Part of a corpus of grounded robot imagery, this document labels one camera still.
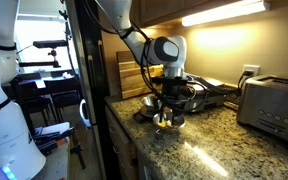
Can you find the black tripod camera mount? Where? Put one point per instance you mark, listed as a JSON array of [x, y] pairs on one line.
[[49, 43]]

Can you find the white wall outlet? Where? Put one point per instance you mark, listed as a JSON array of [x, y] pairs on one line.
[[254, 68]]

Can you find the warm under-cabinet light bar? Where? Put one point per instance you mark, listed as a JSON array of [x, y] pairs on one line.
[[224, 12]]

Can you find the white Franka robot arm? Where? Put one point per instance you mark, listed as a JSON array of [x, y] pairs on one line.
[[4, 133]]

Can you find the wooden base cabinet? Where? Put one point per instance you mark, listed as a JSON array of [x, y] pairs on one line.
[[120, 146]]

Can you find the steel panini press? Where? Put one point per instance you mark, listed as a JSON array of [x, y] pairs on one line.
[[212, 96]]

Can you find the steel toaster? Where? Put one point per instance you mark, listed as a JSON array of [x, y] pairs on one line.
[[270, 106]]

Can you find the wooden upper cabinet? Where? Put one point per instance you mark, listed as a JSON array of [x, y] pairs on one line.
[[160, 8]]

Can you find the dark dining table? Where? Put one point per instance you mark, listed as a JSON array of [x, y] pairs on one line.
[[50, 81]]

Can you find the bright window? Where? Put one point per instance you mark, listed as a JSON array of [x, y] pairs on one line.
[[34, 30]]

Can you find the white metal cart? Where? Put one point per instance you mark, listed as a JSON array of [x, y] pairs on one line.
[[55, 166]]

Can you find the black equipment bundle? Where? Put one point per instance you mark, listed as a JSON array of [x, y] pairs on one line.
[[50, 140]]

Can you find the deep steel bowl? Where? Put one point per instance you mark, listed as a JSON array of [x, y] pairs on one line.
[[149, 103]]

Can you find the black kitchen scale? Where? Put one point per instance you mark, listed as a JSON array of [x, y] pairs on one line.
[[140, 116]]

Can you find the light wooden cutting board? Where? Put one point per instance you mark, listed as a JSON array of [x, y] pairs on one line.
[[127, 56]]

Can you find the black clamp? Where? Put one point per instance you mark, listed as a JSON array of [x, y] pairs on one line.
[[77, 148]]

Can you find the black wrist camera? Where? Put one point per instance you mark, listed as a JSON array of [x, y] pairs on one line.
[[157, 80]]

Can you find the yellow grainy food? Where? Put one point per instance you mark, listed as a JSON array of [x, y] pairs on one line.
[[162, 125]]

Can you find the thick end-grain cutting board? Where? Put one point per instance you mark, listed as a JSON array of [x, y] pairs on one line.
[[130, 83]]

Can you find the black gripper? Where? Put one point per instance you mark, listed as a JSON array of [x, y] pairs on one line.
[[171, 95]]

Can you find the shallow steel bowl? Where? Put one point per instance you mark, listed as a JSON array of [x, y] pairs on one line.
[[181, 124]]

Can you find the black vertical frame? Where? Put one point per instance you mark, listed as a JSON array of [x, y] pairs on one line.
[[90, 100]]

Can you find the dark dining chair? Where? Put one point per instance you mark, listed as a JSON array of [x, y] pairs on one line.
[[65, 96], [34, 100]]

